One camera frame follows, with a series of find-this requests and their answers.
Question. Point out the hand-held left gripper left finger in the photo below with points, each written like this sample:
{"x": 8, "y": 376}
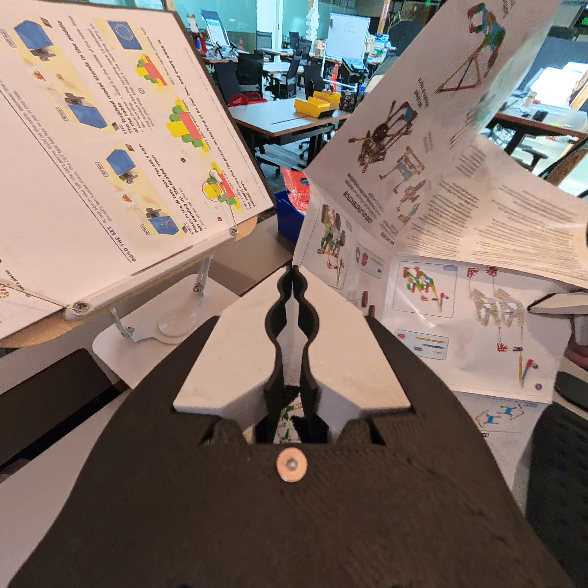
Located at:
{"x": 229, "y": 367}

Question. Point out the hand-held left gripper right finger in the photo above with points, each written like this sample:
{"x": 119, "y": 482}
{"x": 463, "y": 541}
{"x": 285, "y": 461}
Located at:
{"x": 358, "y": 367}

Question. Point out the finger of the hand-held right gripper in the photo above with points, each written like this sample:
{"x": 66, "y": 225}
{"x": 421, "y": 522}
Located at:
{"x": 565, "y": 303}

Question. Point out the toy instruction booklet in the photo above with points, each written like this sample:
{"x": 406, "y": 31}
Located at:
{"x": 436, "y": 183}

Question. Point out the printed plastic toy bag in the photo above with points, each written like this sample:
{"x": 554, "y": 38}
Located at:
{"x": 296, "y": 188}

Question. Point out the person's right hand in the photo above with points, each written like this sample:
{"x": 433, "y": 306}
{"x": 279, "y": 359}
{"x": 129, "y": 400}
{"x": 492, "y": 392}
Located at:
{"x": 579, "y": 356}

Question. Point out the white document stand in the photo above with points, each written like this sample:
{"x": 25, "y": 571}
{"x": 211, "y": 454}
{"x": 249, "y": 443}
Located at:
{"x": 174, "y": 317}

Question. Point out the blue plastic bin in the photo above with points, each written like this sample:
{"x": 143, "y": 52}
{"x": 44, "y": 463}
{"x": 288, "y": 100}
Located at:
{"x": 289, "y": 225}

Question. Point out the wooden desk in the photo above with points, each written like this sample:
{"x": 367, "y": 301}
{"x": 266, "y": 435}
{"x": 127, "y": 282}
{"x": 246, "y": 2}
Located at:
{"x": 285, "y": 117}

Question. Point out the printed instruction sheet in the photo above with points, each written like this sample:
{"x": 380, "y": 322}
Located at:
{"x": 115, "y": 138}

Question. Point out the yellow plastic bin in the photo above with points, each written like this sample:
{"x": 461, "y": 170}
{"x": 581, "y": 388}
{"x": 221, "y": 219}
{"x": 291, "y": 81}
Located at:
{"x": 312, "y": 104}

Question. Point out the white whiteboard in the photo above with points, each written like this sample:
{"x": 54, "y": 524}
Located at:
{"x": 347, "y": 36}

